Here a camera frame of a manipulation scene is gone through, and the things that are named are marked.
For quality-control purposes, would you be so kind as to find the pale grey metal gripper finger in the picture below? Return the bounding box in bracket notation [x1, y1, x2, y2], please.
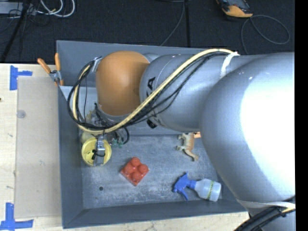
[95, 139, 107, 166]

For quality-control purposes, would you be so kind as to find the clear spray bottle blue trigger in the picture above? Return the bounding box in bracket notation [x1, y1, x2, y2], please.
[171, 172, 222, 203]

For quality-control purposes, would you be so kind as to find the grey metal bin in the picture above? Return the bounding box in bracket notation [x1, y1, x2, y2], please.
[55, 39, 250, 230]

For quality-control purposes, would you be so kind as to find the tan toy animal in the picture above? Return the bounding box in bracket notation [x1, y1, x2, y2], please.
[176, 131, 200, 162]

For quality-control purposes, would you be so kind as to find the pale wood flat board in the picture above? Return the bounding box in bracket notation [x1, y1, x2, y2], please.
[13, 77, 64, 227]

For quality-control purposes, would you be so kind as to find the yellow plastic cup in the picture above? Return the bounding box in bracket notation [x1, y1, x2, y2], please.
[80, 131, 113, 167]

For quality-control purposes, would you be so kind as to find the red four-stud toy brick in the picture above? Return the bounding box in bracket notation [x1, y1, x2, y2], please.
[119, 156, 150, 187]

